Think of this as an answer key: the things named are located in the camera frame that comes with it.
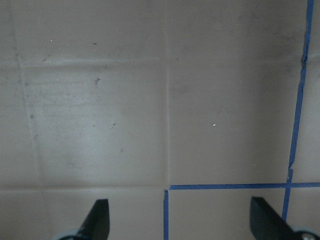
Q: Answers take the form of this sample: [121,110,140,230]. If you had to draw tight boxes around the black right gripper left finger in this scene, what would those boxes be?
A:
[73,199,110,240]

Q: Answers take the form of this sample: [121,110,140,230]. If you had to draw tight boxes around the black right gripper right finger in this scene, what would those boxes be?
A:
[249,197,300,240]

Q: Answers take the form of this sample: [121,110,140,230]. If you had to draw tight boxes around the brown paper table cover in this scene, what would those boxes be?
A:
[0,0,320,240]

